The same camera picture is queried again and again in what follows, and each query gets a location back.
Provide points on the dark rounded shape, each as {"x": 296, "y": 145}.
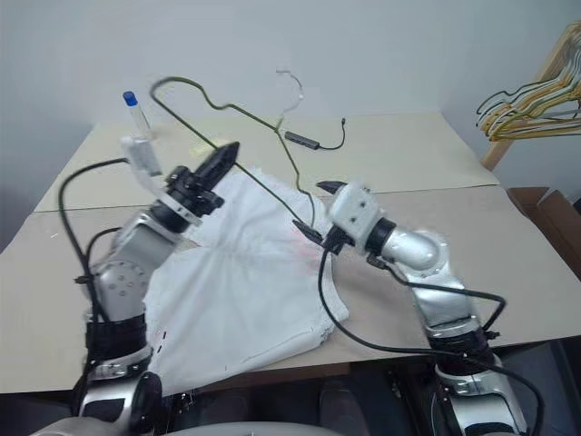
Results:
{"x": 340, "y": 404}

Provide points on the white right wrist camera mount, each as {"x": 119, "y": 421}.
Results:
{"x": 356, "y": 209}

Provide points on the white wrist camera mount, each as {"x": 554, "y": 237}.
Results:
{"x": 144, "y": 159}
{"x": 356, "y": 209}

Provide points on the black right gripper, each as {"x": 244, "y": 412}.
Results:
{"x": 335, "y": 240}

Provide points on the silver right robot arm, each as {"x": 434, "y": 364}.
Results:
{"x": 447, "y": 295}

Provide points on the brown cardboard box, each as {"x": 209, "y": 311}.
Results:
{"x": 556, "y": 218}

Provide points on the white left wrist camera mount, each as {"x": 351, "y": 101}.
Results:
{"x": 144, "y": 159}

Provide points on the white shorts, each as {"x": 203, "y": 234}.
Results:
{"x": 236, "y": 295}

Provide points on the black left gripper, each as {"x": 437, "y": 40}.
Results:
{"x": 193, "y": 193}

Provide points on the wooden hanger rack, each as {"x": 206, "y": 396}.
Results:
{"x": 504, "y": 147}

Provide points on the grey robot body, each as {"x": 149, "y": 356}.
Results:
{"x": 204, "y": 429}

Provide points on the clear tube with blue cap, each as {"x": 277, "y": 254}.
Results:
{"x": 137, "y": 119}

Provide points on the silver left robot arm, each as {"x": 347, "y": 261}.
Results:
{"x": 121, "y": 277}

